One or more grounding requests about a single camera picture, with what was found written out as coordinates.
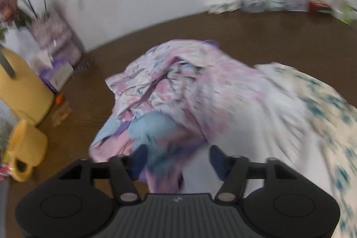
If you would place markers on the grey printed tin box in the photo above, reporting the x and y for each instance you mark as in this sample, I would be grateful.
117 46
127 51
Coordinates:
295 2

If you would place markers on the green white small box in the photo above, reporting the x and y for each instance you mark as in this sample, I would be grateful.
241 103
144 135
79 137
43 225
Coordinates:
274 5

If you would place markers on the amber acrylic block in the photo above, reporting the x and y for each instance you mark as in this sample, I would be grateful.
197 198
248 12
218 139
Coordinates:
60 114

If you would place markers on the cream green-flowered garment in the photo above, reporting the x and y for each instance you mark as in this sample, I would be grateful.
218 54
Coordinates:
320 104

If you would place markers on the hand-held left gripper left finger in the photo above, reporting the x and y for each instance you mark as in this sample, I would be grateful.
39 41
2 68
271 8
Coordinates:
139 163

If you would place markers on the pink floral garment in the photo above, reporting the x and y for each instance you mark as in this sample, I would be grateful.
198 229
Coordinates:
195 73

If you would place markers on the pastel tie-dye garment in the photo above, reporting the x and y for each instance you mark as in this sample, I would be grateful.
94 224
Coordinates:
156 129

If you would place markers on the dark red box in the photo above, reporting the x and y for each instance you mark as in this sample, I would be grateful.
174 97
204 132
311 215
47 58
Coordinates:
320 7

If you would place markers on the yellow thermos jug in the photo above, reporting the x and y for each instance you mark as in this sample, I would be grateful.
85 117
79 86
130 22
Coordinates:
25 93

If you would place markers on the purple tissue box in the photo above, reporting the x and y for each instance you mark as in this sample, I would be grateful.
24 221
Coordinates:
58 76

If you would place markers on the yellow mug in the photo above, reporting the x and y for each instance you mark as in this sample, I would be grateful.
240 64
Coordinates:
28 143

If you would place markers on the small dark card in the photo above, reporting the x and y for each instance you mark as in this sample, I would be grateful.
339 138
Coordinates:
83 65

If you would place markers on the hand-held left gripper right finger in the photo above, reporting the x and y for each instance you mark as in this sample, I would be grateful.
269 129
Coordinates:
219 163

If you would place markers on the small orange clip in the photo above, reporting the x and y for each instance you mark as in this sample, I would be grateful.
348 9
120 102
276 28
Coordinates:
59 99

